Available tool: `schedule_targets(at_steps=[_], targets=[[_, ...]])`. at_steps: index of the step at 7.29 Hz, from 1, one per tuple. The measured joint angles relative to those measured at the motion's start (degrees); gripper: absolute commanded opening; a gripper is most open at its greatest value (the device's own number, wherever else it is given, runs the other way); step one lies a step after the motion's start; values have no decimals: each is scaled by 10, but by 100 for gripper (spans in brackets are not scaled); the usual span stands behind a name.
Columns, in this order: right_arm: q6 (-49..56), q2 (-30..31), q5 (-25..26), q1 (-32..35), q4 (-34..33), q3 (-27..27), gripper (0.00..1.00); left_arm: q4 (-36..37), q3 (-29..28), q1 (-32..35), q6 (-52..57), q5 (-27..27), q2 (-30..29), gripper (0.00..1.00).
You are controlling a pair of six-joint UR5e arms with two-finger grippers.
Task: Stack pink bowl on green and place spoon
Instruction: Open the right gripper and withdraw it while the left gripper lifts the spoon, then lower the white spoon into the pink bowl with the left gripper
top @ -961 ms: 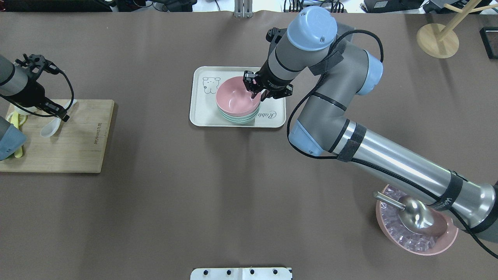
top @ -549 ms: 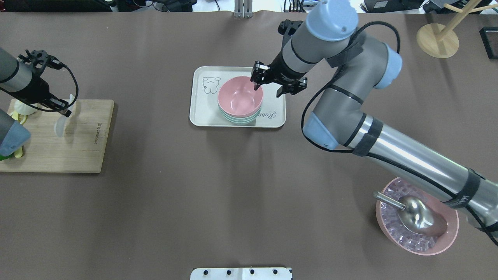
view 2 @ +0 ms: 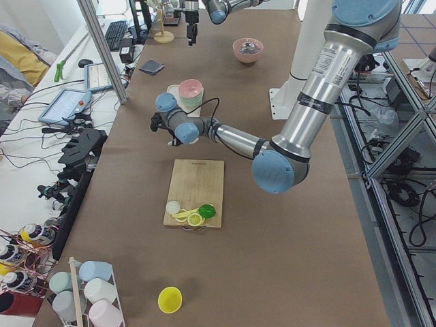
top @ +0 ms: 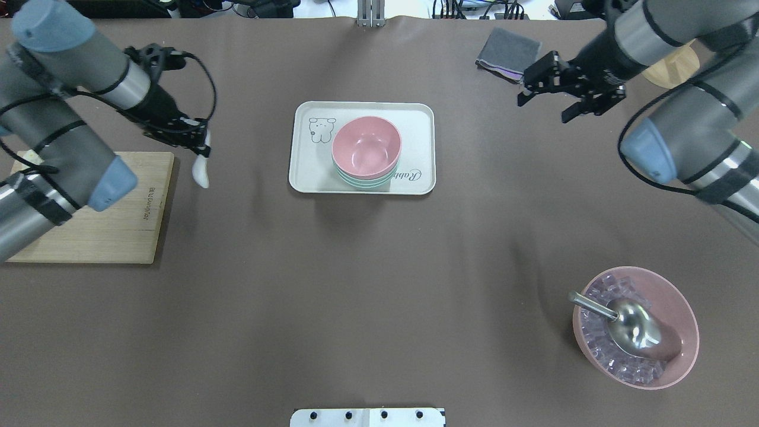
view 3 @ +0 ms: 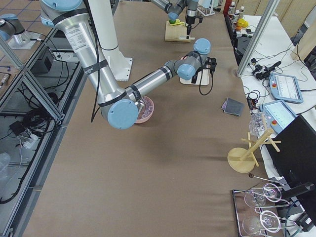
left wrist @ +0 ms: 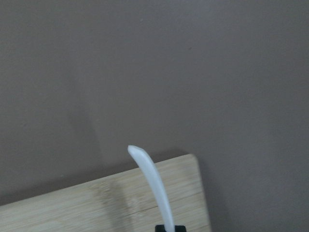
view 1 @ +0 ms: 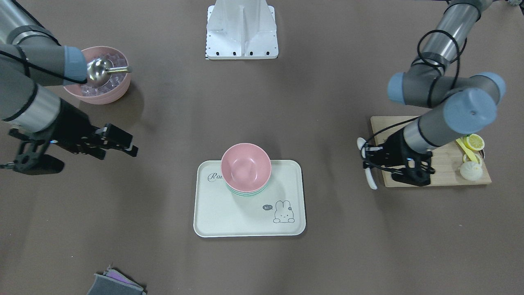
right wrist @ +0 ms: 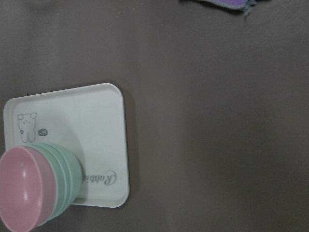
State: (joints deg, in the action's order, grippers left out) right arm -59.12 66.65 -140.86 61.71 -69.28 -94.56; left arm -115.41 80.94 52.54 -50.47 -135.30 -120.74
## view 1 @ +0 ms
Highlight small pink bowl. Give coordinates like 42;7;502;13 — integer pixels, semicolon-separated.
220;143;272;192

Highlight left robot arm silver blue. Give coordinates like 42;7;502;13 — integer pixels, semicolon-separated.
357;0;506;189

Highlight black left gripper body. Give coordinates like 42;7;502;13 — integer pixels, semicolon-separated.
381;129;435;186

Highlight lemon slices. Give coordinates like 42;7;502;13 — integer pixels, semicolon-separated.
461;133;485;159

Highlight metal ice scoop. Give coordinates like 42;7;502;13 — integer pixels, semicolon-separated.
86;58;132;88

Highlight stacked green bowls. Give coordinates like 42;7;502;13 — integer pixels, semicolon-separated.
225;184;269;197

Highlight wooden cutting board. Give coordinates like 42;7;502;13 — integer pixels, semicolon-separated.
370;116;492;188

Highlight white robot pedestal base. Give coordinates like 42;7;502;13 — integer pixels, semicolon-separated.
205;0;279;60

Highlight large pink ice bowl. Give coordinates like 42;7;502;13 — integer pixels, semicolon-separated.
64;45;131;105

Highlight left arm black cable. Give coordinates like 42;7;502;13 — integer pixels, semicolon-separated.
363;29;468;152

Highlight white ceramic spoon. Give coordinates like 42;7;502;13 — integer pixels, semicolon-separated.
356;137;378;190

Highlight cream rabbit tray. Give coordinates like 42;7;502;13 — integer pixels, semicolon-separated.
193;159;307;238

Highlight grey folded cloth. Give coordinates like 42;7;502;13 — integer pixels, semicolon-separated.
87;267;146;295

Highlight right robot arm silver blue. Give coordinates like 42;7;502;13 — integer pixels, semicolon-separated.
0;0;138;175

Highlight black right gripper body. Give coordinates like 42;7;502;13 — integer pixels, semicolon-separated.
7;100;106;175

